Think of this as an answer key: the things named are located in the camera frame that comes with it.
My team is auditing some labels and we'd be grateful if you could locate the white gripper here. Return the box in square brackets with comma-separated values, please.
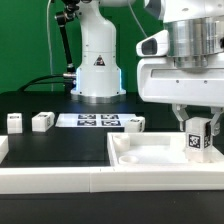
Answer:
[137, 57, 224, 136]

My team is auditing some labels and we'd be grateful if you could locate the white square table top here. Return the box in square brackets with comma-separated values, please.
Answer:
[106, 131, 224, 168]

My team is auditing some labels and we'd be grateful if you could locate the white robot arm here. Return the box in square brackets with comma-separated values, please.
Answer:
[65, 0, 224, 135]

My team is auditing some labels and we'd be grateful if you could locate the white fiducial marker sheet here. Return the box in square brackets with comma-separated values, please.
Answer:
[56, 113, 136, 127]

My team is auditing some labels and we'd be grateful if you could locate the white U-shaped workspace fence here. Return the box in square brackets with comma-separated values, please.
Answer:
[0, 134, 224, 195]

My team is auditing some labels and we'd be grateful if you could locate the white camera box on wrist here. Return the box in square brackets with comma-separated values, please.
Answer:
[136, 30, 169, 57]

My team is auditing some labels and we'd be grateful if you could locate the black cable bundle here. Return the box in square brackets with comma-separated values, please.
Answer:
[18, 73, 77, 93]

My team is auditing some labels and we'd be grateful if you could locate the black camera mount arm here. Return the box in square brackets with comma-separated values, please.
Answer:
[55, 0, 80, 92]

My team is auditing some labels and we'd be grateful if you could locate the grey thin cable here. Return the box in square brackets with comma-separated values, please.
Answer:
[46, 0, 56, 92]

